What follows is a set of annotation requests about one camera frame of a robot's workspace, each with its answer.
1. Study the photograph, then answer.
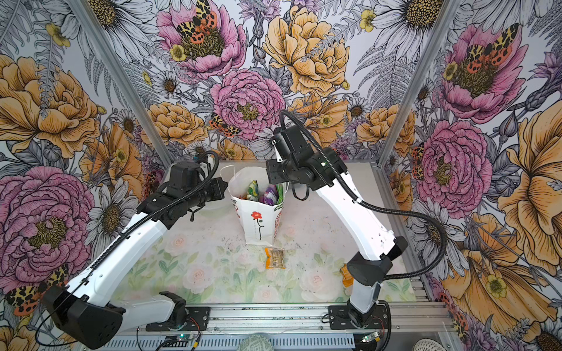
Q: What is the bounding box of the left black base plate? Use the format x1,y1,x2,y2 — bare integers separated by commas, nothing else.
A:
145,307,211,332

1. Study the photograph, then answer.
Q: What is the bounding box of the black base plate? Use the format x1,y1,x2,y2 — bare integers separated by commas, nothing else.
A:
145,307,211,332
323,301,392,331

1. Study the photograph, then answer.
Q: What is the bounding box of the purple Foxs berries candy bag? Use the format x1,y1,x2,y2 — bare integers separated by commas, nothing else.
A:
261,185,280,206

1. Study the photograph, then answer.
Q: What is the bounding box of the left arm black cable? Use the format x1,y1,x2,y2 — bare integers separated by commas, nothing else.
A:
34,150,220,347

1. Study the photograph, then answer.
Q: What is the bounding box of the green Foxs candy bag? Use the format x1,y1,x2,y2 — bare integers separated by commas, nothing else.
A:
245,180,260,202

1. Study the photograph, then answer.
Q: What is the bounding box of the green Lays chips bag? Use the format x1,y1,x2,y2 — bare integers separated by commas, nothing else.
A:
276,184,285,205

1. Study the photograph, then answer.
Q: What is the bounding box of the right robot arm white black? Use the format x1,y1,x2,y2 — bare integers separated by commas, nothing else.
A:
266,126,408,328

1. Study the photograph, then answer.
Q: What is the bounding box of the aluminium mounting rail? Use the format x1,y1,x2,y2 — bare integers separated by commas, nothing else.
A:
101,302,462,350

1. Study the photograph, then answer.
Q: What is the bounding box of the white floral paper bag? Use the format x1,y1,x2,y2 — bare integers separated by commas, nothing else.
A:
220,165,288,247

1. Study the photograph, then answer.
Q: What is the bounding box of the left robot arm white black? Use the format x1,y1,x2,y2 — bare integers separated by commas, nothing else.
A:
42,152,228,350

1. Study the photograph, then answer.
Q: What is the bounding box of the small tan snack packet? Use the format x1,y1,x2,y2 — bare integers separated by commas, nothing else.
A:
265,248,285,269

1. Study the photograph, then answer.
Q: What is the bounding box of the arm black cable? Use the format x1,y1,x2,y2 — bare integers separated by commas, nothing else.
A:
279,109,449,281
34,150,220,347

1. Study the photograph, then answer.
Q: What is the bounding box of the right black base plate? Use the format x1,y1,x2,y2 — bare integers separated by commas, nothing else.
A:
323,301,392,331

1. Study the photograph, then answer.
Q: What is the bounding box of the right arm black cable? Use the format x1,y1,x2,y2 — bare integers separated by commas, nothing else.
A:
279,109,449,281

